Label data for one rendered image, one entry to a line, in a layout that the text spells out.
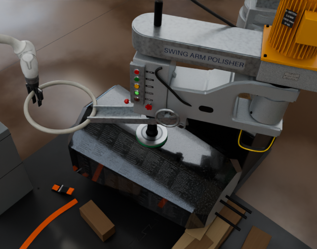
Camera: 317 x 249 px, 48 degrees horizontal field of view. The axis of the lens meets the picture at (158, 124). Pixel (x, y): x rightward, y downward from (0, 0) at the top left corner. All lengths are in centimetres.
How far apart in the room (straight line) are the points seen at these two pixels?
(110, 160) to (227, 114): 94
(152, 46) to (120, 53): 261
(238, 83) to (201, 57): 25
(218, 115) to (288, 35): 61
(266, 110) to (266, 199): 142
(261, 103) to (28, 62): 144
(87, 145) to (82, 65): 179
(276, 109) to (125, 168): 109
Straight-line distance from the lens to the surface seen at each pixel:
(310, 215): 334
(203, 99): 197
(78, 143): 267
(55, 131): 239
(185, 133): 248
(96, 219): 287
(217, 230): 279
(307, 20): 158
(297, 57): 174
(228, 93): 192
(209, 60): 178
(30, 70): 246
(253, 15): 235
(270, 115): 202
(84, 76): 412
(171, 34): 180
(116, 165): 251
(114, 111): 245
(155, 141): 238
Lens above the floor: 269
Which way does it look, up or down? 49 degrees down
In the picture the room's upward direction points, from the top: 4 degrees clockwise
